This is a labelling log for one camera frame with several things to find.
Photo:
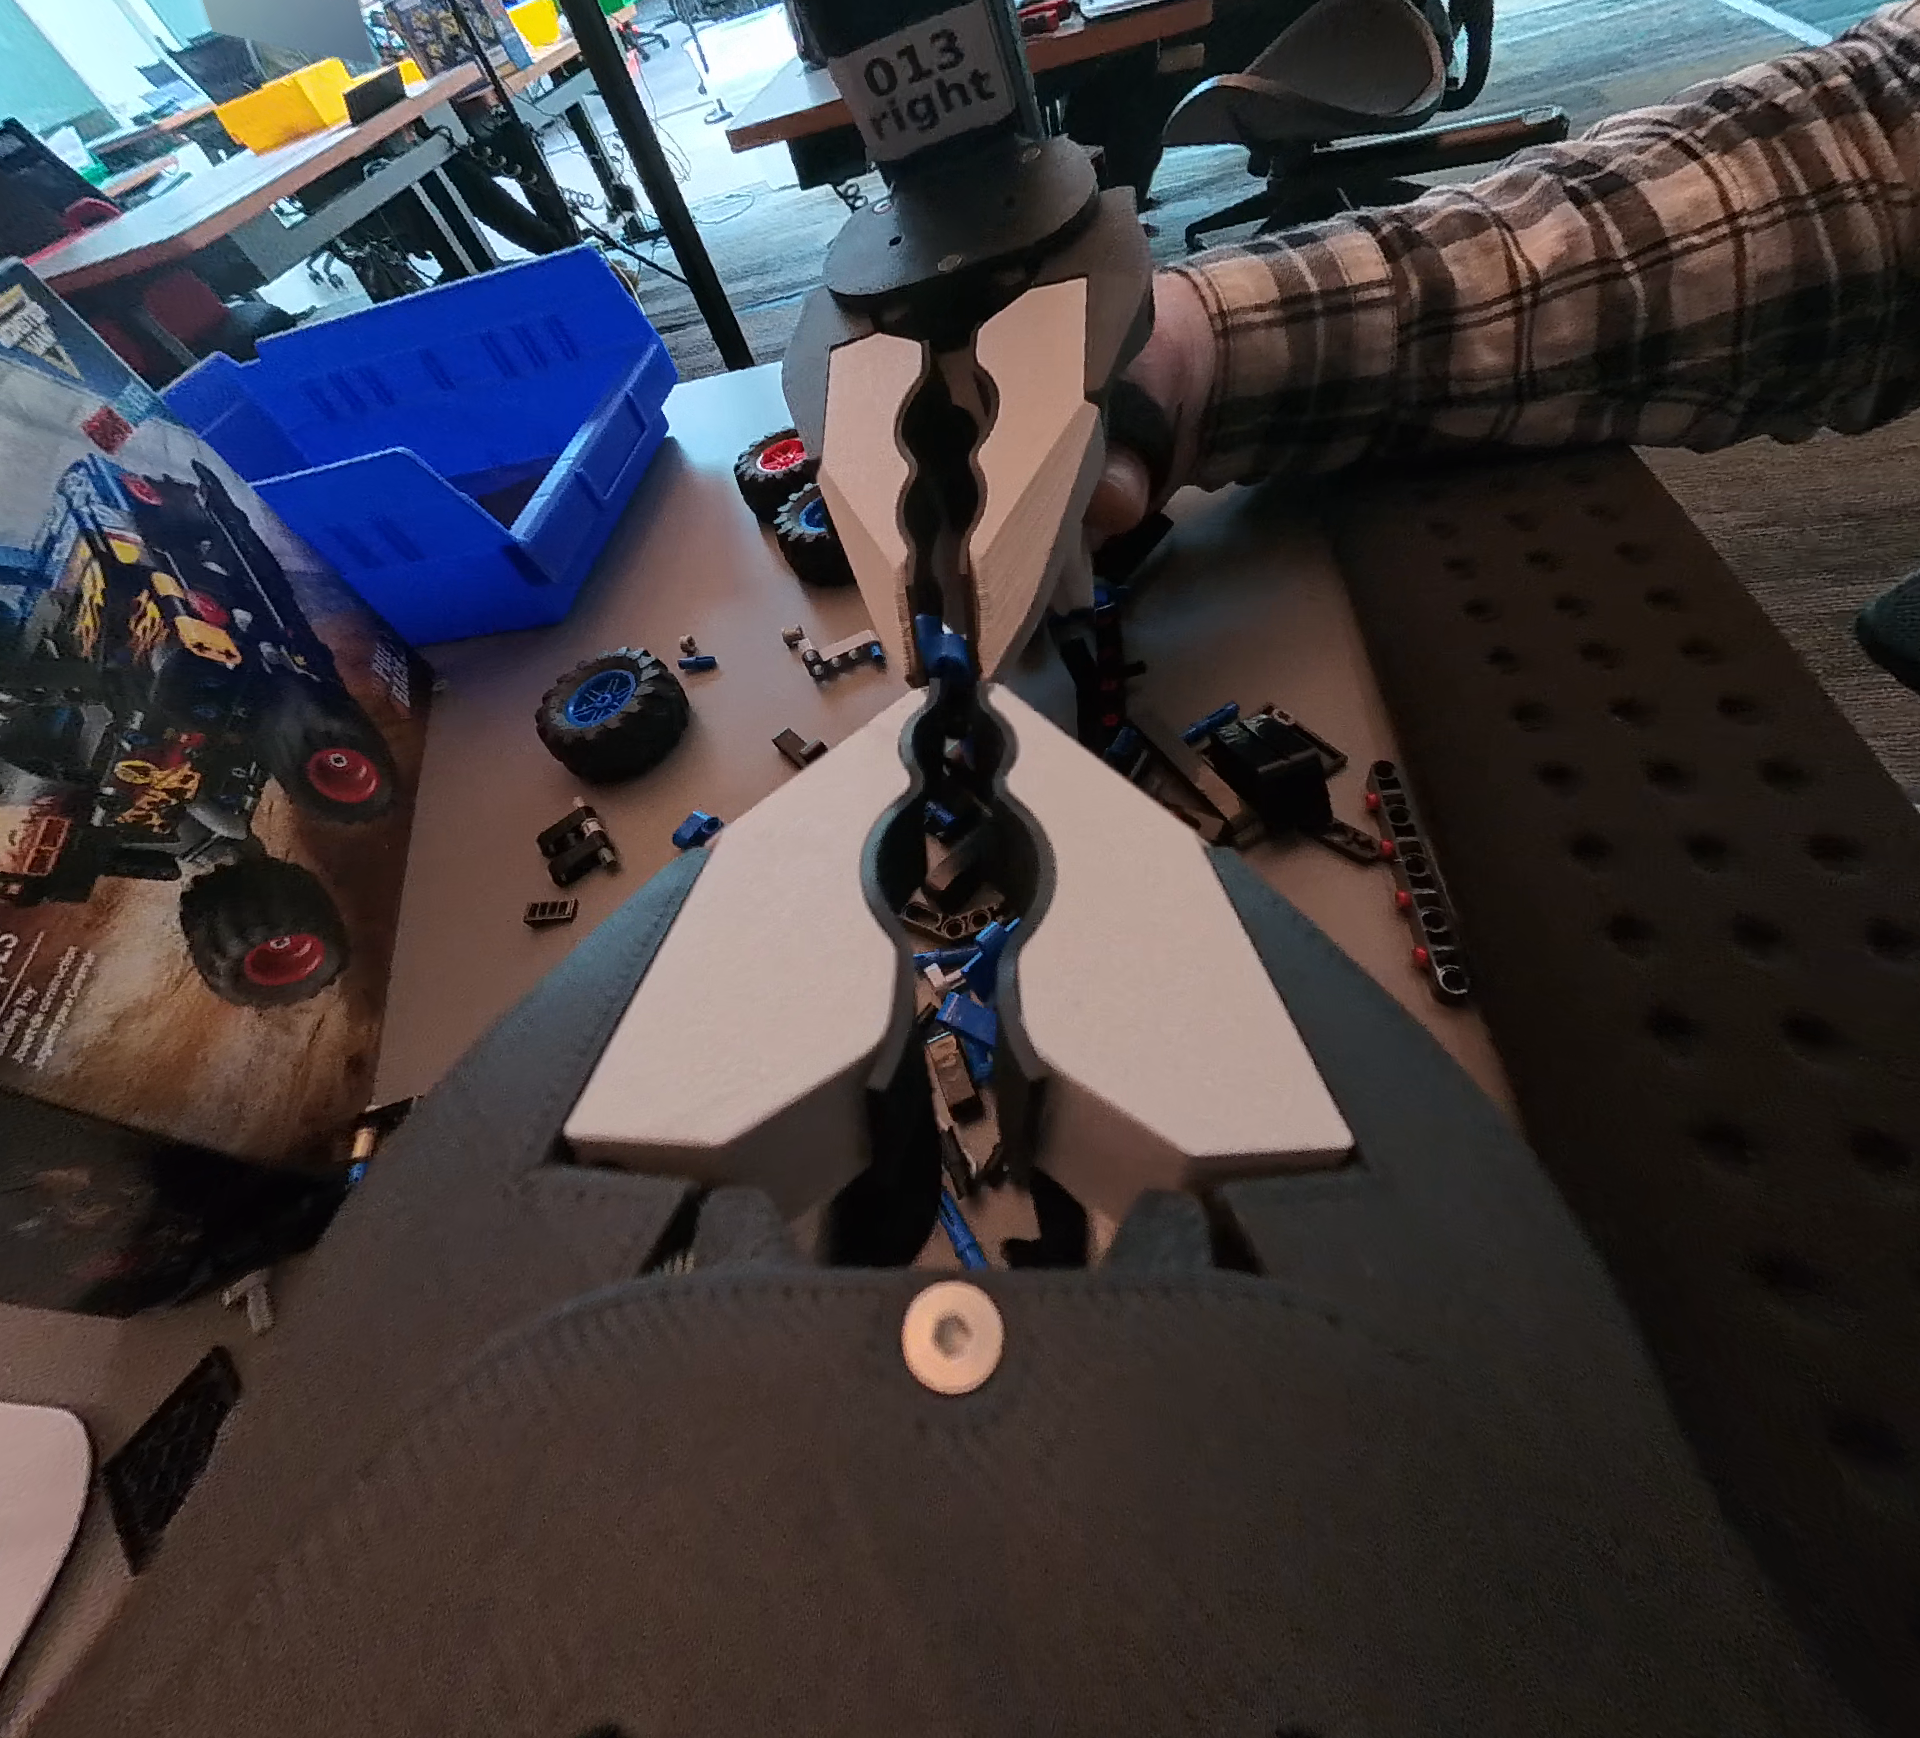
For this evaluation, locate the long background workbench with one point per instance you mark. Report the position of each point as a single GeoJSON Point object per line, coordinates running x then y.
{"type": "Point", "coordinates": [211, 195]}

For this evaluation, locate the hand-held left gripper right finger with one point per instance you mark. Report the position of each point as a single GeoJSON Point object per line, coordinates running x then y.
{"type": "Point", "coordinates": [1186, 1020]}

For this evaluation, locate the black perforated board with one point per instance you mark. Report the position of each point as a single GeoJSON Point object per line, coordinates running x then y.
{"type": "Point", "coordinates": [1682, 961]}

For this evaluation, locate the small blue toy pin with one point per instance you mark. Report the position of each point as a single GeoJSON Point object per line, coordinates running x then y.
{"type": "Point", "coordinates": [697, 830]}

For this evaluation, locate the white desk stand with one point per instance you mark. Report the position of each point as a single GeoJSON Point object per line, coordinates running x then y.
{"type": "Point", "coordinates": [36, 1530]}

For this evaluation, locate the black metal pole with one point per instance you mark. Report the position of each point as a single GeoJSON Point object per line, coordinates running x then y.
{"type": "Point", "coordinates": [616, 90]}

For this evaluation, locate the black toy frame block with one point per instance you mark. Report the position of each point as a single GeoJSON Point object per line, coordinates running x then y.
{"type": "Point", "coordinates": [1285, 773]}

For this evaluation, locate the black grille toy panel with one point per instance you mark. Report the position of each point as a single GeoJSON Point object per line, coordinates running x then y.
{"type": "Point", "coordinates": [174, 1454]}

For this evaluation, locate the black beam red pins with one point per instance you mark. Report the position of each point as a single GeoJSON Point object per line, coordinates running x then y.
{"type": "Point", "coordinates": [1419, 884]}

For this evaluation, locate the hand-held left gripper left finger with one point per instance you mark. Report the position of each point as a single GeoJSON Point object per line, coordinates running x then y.
{"type": "Point", "coordinates": [736, 1020]}

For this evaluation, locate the grey office chair seat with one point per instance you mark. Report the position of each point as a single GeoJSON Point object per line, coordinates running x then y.
{"type": "Point", "coordinates": [1891, 629]}

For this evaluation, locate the black saddle stool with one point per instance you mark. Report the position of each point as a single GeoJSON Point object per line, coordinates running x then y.
{"type": "Point", "coordinates": [1353, 74]}

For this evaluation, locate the black blue toy link assembly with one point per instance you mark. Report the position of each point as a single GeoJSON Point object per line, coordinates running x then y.
{"type": "Point", "coordinates": [949, 718]}

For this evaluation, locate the blue plastic bin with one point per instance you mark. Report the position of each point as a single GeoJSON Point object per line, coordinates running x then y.
{"type": "Point", "coordinates": [420, 450]}

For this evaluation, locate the black wheel red rim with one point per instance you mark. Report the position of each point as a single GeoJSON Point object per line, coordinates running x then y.
{"type": "Point", "coordinates": [773, 473]}

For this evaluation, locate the person's right hand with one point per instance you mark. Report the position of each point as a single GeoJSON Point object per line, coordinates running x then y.
{"type": "Point", "coordinates": [1179, 389]}

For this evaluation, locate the person's right forearm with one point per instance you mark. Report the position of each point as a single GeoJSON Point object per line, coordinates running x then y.
{"type": "Point", "coordinates": [1530, 269]}

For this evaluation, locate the yellow bin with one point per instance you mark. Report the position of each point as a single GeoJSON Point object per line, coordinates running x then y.
{"type": "Point", "coordinates": [284, 109]}

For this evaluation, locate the black white toy pin cluster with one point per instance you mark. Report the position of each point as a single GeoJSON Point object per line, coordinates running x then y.
{"type": "Point", "coordinates": [579, 844]}

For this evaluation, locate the monster truck toy set box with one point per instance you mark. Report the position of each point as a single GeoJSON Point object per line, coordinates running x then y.
{"type": "Point", "coordinates": [181, 809]}

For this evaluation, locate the grey desk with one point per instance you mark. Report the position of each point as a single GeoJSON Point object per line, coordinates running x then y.
{"type": "Point", "coordinates": [496, 809]}

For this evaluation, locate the brown background table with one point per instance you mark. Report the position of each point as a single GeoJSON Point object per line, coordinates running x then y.
{"type": "Point", "coordinates": [810, 96]}

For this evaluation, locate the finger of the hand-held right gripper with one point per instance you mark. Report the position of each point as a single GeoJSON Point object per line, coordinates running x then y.
{"type": "Point", "coordinates": [879, 465]}
{"type": "Point", "coordinates": [1046, 433]}

